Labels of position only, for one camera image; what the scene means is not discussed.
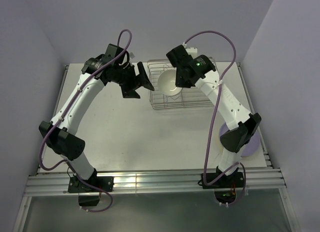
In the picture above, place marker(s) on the purple plastic plate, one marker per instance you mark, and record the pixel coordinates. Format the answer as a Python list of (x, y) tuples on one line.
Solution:
[(253, 145)]

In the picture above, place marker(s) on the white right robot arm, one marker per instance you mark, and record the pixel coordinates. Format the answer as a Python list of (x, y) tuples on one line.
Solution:
[(241, 122)]

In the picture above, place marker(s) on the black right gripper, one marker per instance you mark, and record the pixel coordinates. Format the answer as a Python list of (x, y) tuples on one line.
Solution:
[(179, 83)]

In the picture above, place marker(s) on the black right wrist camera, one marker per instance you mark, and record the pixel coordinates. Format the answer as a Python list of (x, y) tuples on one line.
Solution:
[(178, 56)]

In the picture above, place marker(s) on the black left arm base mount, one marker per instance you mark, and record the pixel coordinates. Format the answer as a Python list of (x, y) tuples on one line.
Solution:
[(97, 184)]

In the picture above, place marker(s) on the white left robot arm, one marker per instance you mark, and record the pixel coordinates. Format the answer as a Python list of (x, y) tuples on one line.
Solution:
[(60, 133)]

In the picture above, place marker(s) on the metal wire dish rack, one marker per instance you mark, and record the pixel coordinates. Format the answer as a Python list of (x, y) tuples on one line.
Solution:
[(186, 98)]

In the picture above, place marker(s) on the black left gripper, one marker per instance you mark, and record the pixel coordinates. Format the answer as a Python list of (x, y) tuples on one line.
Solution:
[(141, 79)]

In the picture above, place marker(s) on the aluminium table edge rail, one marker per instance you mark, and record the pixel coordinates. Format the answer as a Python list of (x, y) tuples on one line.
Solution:
[(56, 184)]

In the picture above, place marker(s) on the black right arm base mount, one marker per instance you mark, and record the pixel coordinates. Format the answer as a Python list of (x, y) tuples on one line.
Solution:
[(235, 180)]

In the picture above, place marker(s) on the white ceramic bowl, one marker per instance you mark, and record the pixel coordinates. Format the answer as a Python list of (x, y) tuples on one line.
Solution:
[(167, 83)]

